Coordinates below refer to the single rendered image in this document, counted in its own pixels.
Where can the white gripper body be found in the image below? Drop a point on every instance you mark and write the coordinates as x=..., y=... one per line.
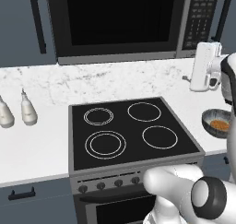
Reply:
x=203, y=66

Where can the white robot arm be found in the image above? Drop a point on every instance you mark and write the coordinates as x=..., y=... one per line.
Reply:
x=172, y=184

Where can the black and silver microwave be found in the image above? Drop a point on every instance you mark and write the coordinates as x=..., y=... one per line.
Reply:
x=196, y=21

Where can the grey cupboard door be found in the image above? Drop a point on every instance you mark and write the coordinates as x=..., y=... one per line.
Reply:
x=229, y=28
x=18, y=28

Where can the dark grey bowl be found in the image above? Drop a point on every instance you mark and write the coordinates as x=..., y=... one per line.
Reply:
x=207, y=123

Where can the brown waffle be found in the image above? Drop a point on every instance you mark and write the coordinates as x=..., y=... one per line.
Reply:
x=219, y=125

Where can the black microwave door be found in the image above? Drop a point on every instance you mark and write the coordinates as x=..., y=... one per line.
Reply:
x=120, y=18

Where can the oven door with window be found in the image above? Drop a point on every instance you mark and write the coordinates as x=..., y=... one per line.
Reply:
x=120, y=210

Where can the black and silver stove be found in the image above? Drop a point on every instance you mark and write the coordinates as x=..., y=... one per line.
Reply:
x=129, y=132

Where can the grey drawer front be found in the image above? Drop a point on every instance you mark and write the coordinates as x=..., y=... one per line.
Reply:
x=215, y=169
x=46, y=206

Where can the black stove knob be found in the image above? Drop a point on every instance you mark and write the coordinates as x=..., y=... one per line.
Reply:
x=135, y=180
x=100, y=186
x=83, y=189
x=118, y=183

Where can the white bottle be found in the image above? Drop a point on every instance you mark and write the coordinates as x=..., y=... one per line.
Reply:
x=5, y=114
x=28, y=111

